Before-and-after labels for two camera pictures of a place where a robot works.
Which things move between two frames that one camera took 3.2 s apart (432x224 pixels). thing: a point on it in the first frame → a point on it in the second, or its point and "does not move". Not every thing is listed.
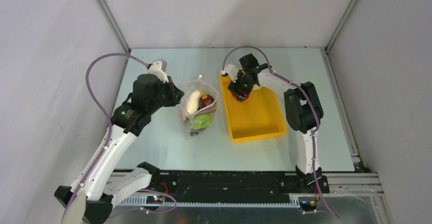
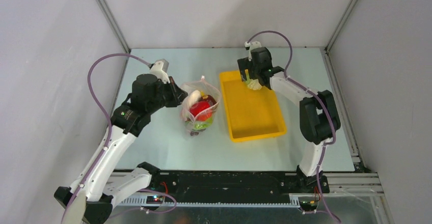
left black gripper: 176,94 does not move
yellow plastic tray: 259,116 does not move
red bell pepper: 242,95 → 201,111
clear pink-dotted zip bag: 198,105 does not move
